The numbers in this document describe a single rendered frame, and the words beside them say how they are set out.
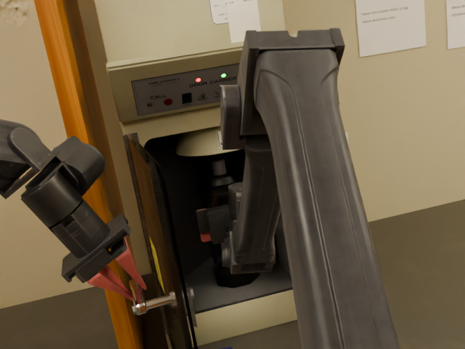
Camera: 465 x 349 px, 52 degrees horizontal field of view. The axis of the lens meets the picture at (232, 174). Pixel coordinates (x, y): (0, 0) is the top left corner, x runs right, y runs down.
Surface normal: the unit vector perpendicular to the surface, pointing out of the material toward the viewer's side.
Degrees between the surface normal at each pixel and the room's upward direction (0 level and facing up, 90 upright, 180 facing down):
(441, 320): 0
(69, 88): 90
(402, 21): 90
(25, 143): 64
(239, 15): 90
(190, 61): 135
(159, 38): 90
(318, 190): 44
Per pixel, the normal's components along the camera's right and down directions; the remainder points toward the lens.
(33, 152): 0.75, -0.46
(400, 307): -0.15, -0.95
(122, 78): 0.26, 0.83
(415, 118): 0.22, 0.22
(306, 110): 0.04, -0.54
